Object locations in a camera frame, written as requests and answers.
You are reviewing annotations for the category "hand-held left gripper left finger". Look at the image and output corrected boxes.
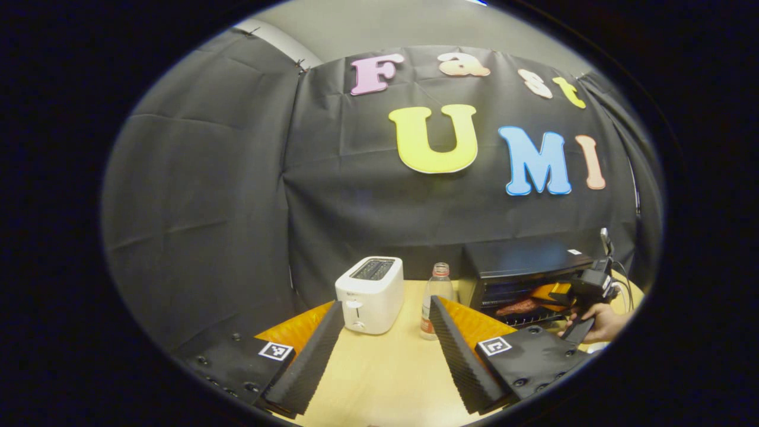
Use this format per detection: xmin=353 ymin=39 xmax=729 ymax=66
xmin=171 ymin=301 xmax=346 ymax=417

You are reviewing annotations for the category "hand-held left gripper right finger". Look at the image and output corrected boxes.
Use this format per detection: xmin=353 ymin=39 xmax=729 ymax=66
xmin=429 ymin=295 xmax=595 ymax=416

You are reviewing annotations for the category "red raw steak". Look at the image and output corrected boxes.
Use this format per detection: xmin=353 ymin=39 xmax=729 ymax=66
xmin=495 ymin=298 xmax=544 ymax=317

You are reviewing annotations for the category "black electric oven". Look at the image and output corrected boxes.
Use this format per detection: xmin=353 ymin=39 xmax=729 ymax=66
xmin=461 ymin=238 xmax=601 ymax=330

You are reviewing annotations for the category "clear bottle with red label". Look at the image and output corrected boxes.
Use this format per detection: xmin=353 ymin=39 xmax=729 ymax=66
xmin=419 ymin=262 xmax=458 ymax=342

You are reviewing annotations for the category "white toaster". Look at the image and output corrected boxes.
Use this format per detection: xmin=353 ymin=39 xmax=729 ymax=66
xmin=334 ymin=256 xmax=406 ymax=336

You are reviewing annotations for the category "black backdrop cloth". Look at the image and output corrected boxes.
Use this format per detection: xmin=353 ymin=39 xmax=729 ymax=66
xmin=101 ymin=27 xmax=662 ymax=352

